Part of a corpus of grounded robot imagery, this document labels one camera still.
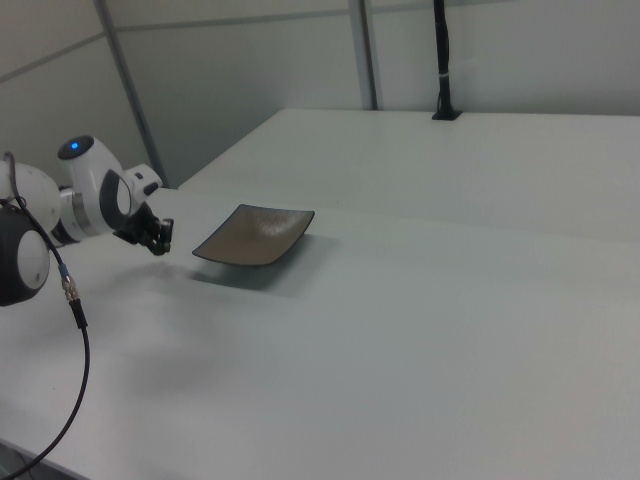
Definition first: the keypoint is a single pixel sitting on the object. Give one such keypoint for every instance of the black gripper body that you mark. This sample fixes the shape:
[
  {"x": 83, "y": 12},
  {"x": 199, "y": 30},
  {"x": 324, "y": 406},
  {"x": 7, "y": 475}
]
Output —
[{"x": 140, "y": 225}]

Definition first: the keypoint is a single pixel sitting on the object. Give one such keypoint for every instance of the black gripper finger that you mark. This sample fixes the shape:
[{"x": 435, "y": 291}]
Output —
[
  {"x": 157, "y": 248},
  {"x": 167, "y": 232}
]

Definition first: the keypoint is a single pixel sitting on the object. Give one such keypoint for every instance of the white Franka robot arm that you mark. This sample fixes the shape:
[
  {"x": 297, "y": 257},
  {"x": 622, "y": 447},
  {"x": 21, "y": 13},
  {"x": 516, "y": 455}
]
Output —
[{"x": 30, "y": 195}]

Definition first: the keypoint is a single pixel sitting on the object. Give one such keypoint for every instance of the square brown ceramic plate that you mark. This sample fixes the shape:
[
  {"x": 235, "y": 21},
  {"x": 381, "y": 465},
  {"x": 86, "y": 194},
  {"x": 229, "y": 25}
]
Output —
[{"x": 250, "y": 240}]

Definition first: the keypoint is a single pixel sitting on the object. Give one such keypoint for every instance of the grey metal partition post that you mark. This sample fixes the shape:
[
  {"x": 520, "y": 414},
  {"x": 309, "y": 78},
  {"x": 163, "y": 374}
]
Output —
[
  {"x": 368, "y": 50},
  {"x": 131, "y": 85}
]

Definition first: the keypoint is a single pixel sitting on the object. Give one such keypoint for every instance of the black camera stand pole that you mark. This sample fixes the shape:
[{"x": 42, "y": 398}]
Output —
[{"x": 444, "y": 50}]

